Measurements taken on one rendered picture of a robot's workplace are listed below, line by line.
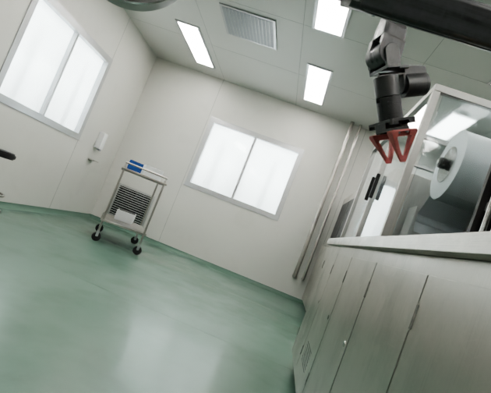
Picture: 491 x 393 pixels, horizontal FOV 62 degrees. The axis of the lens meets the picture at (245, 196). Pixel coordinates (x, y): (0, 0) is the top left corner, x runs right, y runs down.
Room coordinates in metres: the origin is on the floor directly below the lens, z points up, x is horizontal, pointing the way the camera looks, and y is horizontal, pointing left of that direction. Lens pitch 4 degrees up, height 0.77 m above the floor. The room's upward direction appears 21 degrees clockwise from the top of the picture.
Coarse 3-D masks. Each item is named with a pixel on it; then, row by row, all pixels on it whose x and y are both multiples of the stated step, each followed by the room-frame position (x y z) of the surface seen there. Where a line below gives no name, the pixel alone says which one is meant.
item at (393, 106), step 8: (392, 96) 0.92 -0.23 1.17; (400, 96) 0.93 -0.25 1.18; (376, 104) 0.95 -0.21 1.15; (384, 104) 0.93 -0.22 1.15; (392, 104) 0.92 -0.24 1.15; (400, 104) 0.93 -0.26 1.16; (384, 112) 0.93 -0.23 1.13; (392, 112) 0.92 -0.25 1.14; (400, 112) 0.93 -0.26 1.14; (384, 120) 0.93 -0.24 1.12; (392, 120) 0.90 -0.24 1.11; (400, 120) 0.90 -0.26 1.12; (408, 120) 0.91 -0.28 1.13
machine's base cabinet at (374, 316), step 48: (336, 288) 1.98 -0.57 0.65; (384, 288) 1.18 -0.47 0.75; (432, 288) 0.84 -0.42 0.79; (480, 288) 0.65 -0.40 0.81; (336, 336) 1.58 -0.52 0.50; (384, 336) 1.03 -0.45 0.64; (432, 336) 0.76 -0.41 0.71; (480, 336) 0.60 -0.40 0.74; (336, 384) 1.32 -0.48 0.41; (384, 384) 0.91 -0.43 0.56; (432, 384) 0.70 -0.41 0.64; (480, 384) 0.56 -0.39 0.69
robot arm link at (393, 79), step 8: (400, 72) 0.95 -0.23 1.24; (376, 80) 0.93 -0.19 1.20; (384, 80) 0.92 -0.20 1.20; (392, 80) 0.92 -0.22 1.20; (400, 80) 0.95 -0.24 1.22; (376, 88) 0.94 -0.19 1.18; (384, 88) 0.92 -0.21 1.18; (392, 88) 0.92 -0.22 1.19; (400, 88) 0.95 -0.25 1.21; (376, 96) 0.94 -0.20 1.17; (384, 96) 0.92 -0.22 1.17
